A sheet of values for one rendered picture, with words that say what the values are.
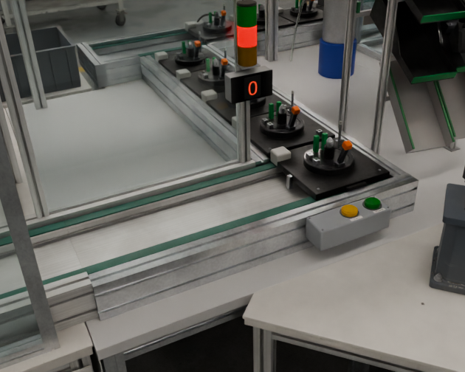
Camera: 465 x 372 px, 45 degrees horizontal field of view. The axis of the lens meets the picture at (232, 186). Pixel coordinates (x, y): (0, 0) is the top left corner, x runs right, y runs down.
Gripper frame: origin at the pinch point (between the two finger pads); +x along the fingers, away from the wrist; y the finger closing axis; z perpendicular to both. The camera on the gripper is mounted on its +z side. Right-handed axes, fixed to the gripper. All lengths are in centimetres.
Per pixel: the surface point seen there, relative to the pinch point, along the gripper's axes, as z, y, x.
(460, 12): 7.0, 8.9, -4.6
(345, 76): -9.5, 24.8, 28.4
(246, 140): -24, 60, 19
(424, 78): -9.1, 15.6, 0.2
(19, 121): -9, 118, 4
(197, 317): -54, 85, -20
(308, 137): -27, 38, 26
